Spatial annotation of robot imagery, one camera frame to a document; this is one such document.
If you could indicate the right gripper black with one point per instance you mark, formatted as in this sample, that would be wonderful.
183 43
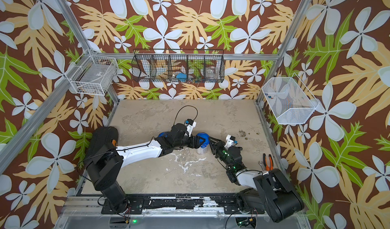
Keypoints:
216 147

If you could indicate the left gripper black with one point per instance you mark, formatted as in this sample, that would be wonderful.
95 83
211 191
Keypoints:
192 138

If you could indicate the clear jar blue lid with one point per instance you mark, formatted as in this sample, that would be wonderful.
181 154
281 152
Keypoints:
163 134

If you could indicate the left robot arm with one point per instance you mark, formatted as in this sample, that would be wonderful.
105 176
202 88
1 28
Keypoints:
105 159

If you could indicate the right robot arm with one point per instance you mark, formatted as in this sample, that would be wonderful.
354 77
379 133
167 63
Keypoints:
267 191

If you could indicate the metal wrench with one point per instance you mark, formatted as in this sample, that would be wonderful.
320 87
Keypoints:
262 166

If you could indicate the blue object in basket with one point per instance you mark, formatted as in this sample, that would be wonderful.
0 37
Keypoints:
181 77

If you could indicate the white mesh basket right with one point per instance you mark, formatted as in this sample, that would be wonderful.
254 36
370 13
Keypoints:
290 100

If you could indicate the black tool case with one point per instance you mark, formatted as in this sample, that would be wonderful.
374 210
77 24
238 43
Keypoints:
103 135

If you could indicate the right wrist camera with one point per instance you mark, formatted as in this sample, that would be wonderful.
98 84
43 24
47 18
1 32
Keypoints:
230 141

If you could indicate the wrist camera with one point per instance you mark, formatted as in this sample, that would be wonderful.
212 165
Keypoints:
230 141
190 123

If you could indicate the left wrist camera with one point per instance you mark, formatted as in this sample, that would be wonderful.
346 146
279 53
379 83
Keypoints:
190 123

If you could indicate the orange handled pliers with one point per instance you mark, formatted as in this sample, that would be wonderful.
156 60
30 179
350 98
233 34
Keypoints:
268 162

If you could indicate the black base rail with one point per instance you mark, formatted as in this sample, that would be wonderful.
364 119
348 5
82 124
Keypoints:
136 204

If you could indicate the black wire basket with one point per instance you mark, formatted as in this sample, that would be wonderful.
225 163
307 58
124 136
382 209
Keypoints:
200 65

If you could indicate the white wire basket left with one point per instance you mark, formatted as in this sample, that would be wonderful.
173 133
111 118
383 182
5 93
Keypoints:
92 73

